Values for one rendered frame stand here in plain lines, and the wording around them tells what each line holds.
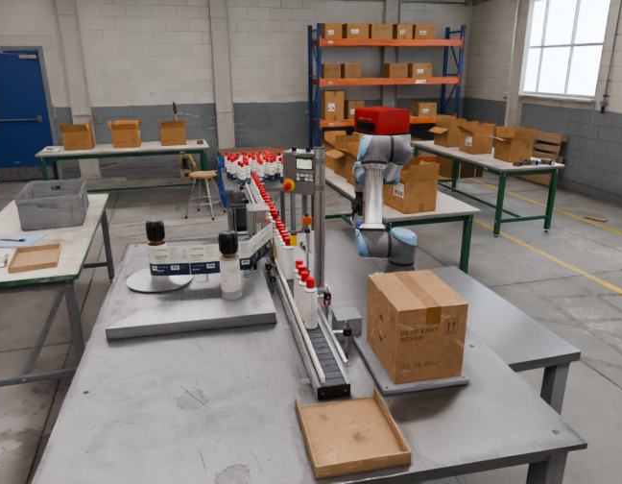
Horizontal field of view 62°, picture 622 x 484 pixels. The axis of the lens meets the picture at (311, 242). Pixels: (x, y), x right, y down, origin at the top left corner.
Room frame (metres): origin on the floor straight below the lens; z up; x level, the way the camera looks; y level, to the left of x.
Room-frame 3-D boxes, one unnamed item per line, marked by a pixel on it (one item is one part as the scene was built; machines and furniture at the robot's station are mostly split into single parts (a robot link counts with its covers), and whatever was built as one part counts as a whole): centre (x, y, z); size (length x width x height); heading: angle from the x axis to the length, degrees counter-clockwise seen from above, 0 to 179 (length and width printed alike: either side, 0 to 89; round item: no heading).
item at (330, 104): (9.85, -1.38, 1.26); 2.78 x 0.61 x 2.51; 105
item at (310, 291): (1.78, 0.00, 0.98); 0.05 x 0.05 x 0.20
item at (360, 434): (1.23, -0.11, 0.85); 0.30 x 0.26 x 0.04; 12
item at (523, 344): (1.99, -0.45, 0.81); 0.90 x 0.90 x 0.04; 15
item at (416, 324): (1.61, -0.36, 0.99); 0.30 x 0.24 x 0.27; 12
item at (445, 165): (8.89, -2.59, 0.19); 0.64 x 0.54 x 0.37; 109
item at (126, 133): (7.25, 2.56, 0.96); 0.43 x 0.42 x 0.37; 103
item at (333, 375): (2.21, 0.09, 0.86); 1.65 x 0.08 x 0.04; 12
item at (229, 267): (2.08, 0.35, 1.03); 0.09 x 0.09 x 0.30
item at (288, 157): (2.33, 0.03, 1.38); 0.17 x 0.10 x 0.19; 67
